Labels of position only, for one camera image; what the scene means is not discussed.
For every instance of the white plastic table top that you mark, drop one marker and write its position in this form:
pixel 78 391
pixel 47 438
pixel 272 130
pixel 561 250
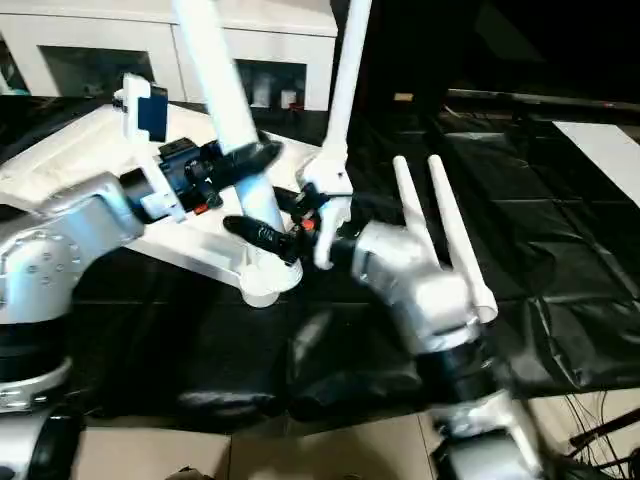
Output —
pixel 130 150

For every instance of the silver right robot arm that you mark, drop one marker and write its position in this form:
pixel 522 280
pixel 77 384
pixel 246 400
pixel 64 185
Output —
pixel 430 300

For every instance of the white flat board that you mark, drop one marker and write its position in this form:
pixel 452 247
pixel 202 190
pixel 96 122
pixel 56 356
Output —
pixel 605 155

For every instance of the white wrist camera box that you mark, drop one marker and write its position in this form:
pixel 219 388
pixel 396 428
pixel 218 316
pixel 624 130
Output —
pixel 145 110
pixel 330 225

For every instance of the black plastic mat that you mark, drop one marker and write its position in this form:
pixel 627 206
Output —
pixel 570 250

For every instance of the small yellow tag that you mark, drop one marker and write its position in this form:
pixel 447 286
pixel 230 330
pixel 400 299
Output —
pixel 403 97

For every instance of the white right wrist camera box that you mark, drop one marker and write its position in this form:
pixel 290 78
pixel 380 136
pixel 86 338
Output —
pixel 330 225

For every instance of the white plastic table leg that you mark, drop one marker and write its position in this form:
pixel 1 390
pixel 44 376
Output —
pixel 345 90
pixel 415 220
pixel 455 230
pixel 225 90

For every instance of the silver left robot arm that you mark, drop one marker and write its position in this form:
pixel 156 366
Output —
pixel 60 270

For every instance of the white cabinet with glass doors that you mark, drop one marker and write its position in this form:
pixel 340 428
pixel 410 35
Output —
pixel 100 40

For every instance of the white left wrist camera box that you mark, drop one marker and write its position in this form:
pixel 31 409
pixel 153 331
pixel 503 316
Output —
pixel 145 110

